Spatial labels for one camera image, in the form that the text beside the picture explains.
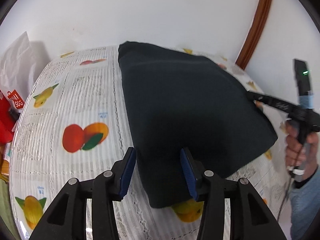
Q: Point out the white plastic bag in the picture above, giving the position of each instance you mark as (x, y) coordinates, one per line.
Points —
(15, 62)

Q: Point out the red shopping bag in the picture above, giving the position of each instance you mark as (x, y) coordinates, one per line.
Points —
(7, 115)

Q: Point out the dark knit sweater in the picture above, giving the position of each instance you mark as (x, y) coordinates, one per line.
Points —
(187, 105)

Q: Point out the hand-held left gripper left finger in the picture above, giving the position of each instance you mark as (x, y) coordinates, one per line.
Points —
(127, 175)

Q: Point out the person's right hand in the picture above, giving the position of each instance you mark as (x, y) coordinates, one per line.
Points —
(292, 150)

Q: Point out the green cloth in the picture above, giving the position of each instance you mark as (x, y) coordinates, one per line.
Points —
(6, 205)

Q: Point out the person's right forearm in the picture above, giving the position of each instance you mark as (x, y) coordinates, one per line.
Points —
(306, 205)

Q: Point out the fruit print tablecloth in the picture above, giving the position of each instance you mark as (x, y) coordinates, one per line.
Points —
(75, 92)

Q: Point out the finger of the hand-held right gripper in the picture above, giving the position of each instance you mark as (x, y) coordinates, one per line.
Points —
(272, 101)

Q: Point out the brown wooden door frame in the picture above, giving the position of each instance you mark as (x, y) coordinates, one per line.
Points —
(262, 12)

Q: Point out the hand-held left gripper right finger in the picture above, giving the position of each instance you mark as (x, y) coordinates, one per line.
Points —
(187, 175)

